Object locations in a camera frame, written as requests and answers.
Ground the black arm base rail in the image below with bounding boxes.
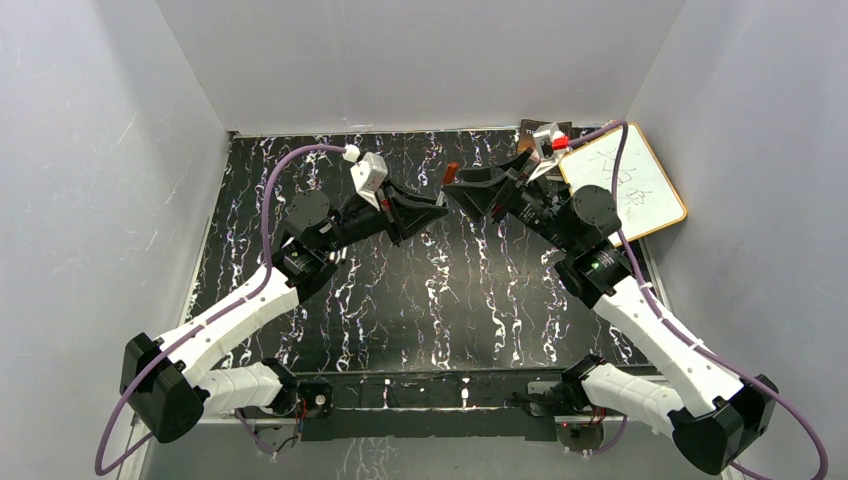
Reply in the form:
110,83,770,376
251,367,657,458

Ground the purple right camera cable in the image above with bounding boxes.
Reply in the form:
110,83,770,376
563,119,829,480

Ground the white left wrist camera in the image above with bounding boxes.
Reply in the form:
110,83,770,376
342,144,388,210

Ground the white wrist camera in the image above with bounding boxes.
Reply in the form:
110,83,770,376
342,144,388,210
529,123,570,181

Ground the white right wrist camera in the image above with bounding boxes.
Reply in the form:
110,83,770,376
529,123,570,181

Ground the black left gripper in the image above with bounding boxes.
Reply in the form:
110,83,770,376
318,177,448,256

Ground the yellow framed whiteboard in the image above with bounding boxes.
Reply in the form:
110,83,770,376
559,123,688,240

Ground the dark paperback book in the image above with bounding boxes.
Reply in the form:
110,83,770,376
515,118,573,155

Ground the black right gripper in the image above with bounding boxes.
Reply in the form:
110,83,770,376
444,149,578,254

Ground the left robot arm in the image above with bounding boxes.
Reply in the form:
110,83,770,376
120,180,448,443

